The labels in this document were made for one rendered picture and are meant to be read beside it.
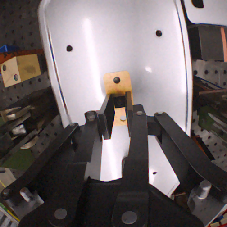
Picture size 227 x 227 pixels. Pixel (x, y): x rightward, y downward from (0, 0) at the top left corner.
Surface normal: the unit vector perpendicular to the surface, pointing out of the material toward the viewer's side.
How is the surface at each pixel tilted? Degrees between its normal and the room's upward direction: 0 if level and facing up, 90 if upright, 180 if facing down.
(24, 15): 0
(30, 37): 0
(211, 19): 0
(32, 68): 90
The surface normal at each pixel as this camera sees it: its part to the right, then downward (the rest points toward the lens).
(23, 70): 0.98, -0.13
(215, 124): -0.98, 0.21
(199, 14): -0.08, 0.39
